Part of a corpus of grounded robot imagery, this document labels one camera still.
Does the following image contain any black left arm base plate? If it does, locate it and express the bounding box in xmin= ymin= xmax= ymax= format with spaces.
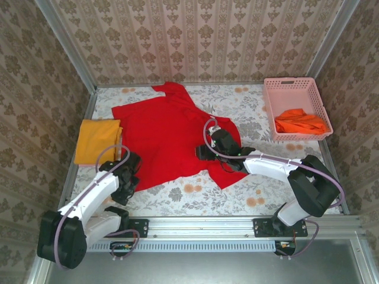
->
xmin=96 ymin=218 xmax=149 ymax=238

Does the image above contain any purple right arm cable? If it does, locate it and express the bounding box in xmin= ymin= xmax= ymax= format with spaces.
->
xmin=203 ymin=118 xmax=346 ymax=261

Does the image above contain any orange t-shirt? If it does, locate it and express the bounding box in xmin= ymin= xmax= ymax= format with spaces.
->
xmin=274 ymin=108 xmax=332 ymax=135

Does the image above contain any red t-shirt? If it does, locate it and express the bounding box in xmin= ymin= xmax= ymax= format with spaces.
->
xmin=111 ymin=82 xmax=249 ymax=192

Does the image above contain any black electronics box with wires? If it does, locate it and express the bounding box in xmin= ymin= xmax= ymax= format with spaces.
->
xmin=110 ymin=241 xmax=139 ymax=257
xmin=274 ymin=240 xmax=297 ymax=256

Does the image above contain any aluminium table side rail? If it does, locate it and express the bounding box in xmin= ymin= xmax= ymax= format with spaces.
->
xmin=56 ymin=91 xmax=98 ymax=218
xmin=321 ymin=138 xmax=351 ymax=216

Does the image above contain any yellow folded t-shirt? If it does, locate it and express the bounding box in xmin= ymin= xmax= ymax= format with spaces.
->
xmin=73 ymin=118 xmax=124 ymax=166

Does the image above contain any aluminium mounting rail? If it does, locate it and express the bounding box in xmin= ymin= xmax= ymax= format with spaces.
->
xmin=43 ymin=215 xmax=367 ymax=240

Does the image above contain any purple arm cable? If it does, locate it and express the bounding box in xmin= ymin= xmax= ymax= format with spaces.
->
xmin=54 ymin=144 xmax=140 ymax=270
xmin=203 ymin=118 xmax=346 ymax=261

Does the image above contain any aluminium frame post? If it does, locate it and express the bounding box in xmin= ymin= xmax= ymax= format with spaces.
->
xmin=33 ymin=0 xmax=98 ymax=95
xmin=306 ymin=0 xmax=361 ymax=79

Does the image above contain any floral tablecloth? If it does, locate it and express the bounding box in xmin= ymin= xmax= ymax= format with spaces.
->
xmin=66 ymin=84 xmax=341 ymax=218

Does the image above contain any grey slotted cable duct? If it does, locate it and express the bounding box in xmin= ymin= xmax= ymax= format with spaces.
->
xmin=85 ymin=240 xmax=278 ymax=253

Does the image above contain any grey metal panel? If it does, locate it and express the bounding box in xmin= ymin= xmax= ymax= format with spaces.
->
xmin=26 ymin=236 xmax=379 ymax=284

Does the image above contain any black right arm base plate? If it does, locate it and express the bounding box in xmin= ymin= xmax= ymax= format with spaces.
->
xmin=253 ymin=218 xmax=309 ymax=238

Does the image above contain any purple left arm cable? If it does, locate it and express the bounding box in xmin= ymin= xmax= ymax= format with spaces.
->
xmin=54 ymin=144 xmax=140 ymax=270

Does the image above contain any pink plastic basket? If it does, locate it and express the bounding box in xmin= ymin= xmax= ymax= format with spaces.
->
xmin=262 ymin=77 xmax=335 ymax=142

